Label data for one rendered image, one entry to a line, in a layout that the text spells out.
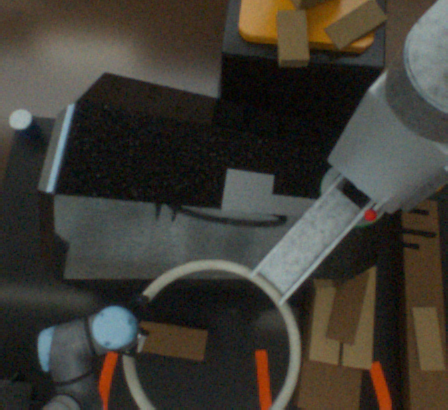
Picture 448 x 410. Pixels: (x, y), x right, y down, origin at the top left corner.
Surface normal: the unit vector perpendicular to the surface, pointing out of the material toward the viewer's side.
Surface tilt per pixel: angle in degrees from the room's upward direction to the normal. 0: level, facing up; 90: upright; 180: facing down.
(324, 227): 15
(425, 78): 0
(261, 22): 0
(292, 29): 0
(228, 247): 45
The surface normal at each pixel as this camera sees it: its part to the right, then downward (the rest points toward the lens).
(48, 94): 0.01, -0.30
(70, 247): -0.05, 0.45
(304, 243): -0.17, -0.11
